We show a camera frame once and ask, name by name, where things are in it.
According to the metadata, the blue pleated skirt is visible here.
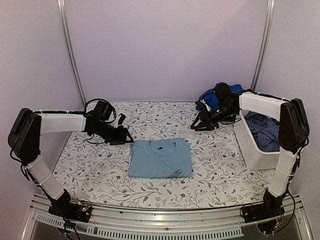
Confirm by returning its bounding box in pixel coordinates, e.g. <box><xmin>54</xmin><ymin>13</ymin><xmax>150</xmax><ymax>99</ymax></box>
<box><xmin>199</xmin><ymin>82</ymin><xmax>243</xmax><ymax>108</ymax></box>

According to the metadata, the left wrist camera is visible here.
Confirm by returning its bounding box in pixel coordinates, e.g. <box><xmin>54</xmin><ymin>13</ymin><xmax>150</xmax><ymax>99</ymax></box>
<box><xmin>116</xmin><ymin>113</ymin><xmax>126</xmax><ymax>126</ymax></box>

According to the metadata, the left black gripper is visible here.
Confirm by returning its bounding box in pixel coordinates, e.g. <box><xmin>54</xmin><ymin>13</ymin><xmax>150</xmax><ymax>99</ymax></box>
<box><xmin>93</xmin><ymin>122</ymin><xmax>134</xmax><ymax>146</ymax></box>

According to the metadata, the left black cable loop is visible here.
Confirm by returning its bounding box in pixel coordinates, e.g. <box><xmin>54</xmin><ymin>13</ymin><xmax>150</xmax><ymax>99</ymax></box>
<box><xmin>83</xmin><ymin>98</ymin><xmax>117</xmax><ymax>123</ymax></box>

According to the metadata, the light blue shirt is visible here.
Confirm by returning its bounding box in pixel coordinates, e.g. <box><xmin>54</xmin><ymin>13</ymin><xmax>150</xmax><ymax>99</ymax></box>
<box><xmin>127</xmin><ymin>138</ymin><xmax>193</xmax><ymax>179</ymax></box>

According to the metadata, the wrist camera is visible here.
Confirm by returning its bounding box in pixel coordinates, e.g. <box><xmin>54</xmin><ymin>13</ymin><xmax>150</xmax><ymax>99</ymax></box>
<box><xmin>116</xmin><ymin>113</ymin><xmax>126</xmax><ymax>126</ymax></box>
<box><xmin>196</xmin><ymin>99</ymin><xmax>212</xmax><ymax>112</ymax></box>

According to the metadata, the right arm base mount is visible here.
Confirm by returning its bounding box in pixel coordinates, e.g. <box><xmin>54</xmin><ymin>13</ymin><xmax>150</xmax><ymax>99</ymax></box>
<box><xmin>239</xmin><ymin>189</ymin><xmax>287</xmax><ymax>223</ymax></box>

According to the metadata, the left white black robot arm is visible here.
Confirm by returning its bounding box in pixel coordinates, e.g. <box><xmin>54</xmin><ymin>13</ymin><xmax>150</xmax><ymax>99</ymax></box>
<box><xmin>7</xmin><ymin>98</ymin><xmax>134</xmax><ymax>217</ymax></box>

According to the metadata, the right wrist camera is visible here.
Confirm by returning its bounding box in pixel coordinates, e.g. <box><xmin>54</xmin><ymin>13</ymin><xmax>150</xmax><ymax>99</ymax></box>
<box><xmin>196</xmin><ymin>99</ymin><xmax>212</xmax><ymax>112</ymax></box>

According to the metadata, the dark blue checkered garment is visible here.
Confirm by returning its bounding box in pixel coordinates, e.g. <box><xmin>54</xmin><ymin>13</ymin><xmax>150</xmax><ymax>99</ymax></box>
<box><xmin>244</xmin><ymin>111</ymin><xmax>280</xmax><ymax>153</ymax></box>

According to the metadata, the aluminium frame post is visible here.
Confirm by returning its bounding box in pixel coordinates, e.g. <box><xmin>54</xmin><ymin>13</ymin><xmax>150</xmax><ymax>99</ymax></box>
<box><xmin>250</xmin><ymin>0</ymin><xmax>275</xmax><ymax>91</ymax></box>
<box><xmin>56</xmin><ymin>0</ymin><xmax>87</xmax><ymax>106</ymax></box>

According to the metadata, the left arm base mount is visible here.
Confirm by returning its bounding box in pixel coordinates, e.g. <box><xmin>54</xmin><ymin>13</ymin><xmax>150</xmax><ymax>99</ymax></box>
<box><xmin>46</xmin><ymin>189</ymin><xmax>92</xmax><ymax>223</ymax></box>

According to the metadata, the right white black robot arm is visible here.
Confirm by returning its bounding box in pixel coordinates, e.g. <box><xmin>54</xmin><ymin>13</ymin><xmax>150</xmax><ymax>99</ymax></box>
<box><xmin>190</xmin><ymin>83</ymin><xmax>310</xmax><ymax>198</ymax></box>

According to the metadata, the white plastic laundry basket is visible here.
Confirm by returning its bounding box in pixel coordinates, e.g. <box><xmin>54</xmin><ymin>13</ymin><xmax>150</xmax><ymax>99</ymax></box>
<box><xmin>233</xmin><ymin>109</ymin><xmax>282</xmax><ymax>172</ymax></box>

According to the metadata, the left aluminium frame post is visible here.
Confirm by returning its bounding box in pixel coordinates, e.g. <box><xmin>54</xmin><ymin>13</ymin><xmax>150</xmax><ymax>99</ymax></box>
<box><xmin>56</xmin><ymin>0</ymin><xmax>87</xmax><ymax>106</ymax></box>

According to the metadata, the right aluminium frame post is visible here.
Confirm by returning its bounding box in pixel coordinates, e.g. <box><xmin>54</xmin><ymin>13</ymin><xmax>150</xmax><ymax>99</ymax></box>
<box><xmin>250</xmin><ymin>0</ymin><xmax>275</xmax><ymax>91</ymax></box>

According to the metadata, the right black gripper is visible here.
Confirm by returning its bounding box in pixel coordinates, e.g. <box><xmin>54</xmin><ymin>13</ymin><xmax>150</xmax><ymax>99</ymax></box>
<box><xmin>189</xmin><ymin>104</ymin><xmax>236</xmax><ymax>133</ymax></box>

